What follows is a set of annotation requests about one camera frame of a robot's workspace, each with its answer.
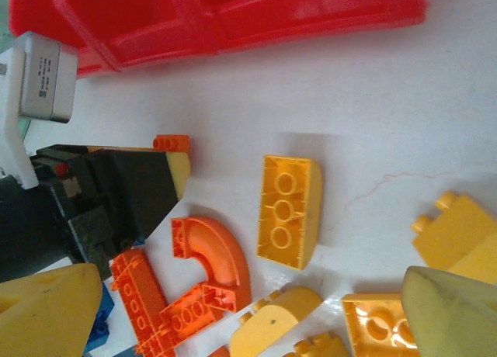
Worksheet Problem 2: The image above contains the small orange lego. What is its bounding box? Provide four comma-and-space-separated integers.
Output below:
152, 134, 190, 154

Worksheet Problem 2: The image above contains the orange curved lego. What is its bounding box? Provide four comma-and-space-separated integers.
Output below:
169, 216, 252, 314

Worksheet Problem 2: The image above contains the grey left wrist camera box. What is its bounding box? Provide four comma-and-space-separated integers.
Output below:
17, 31, 79, 124

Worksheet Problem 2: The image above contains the orange long lego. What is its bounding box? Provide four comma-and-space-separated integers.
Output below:
109, 249, 172, 357

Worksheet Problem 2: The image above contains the yellow long rounded lego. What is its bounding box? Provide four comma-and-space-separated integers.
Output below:
255, 154, 324, 272

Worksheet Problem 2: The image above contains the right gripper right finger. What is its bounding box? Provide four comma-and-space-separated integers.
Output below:
401, 266, 497, 357

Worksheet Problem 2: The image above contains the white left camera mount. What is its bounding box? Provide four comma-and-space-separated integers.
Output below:
0, 48, 40, 190

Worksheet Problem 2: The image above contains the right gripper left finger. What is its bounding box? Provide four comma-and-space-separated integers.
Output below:
0, 262, 104, 357

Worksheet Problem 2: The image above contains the yellow sloped lego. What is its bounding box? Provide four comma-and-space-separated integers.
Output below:
411, 191, 497, 285

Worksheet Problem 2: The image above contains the red three-compartment container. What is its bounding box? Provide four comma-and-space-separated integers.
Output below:
8, 0, 430, 77

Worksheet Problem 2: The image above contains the orange translucent lego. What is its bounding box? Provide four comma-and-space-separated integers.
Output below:
158, 282, 225, 347

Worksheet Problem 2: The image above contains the yellow square lego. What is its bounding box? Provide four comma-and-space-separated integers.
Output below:
341, 293, 420, 357

